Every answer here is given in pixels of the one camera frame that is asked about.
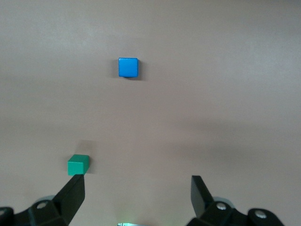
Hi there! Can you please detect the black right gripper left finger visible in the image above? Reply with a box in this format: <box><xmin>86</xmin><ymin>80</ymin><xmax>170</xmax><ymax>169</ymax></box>
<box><xmin>0</xmin><ymin>174</ymin><xmax>86</xmax><ymax>226</ymax></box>

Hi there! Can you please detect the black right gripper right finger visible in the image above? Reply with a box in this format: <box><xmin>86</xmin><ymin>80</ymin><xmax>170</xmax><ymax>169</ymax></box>
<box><xmin>185</xmin><ymin>175</ymin><xmax>286</xmax><ymax>226</ymax></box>

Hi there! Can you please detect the blue cube block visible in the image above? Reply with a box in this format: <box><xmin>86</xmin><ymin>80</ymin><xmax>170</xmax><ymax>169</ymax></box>
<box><xmin>117</xmin><ymin>57</ymin><xmax>139</xmax><ymax>79</ymax></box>

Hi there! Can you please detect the green cube block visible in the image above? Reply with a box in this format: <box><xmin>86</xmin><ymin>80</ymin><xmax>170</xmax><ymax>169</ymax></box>
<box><xmin>67</xmin><ymin>154</ymin><xmax>91</xmax><ymax>176</ymax></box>

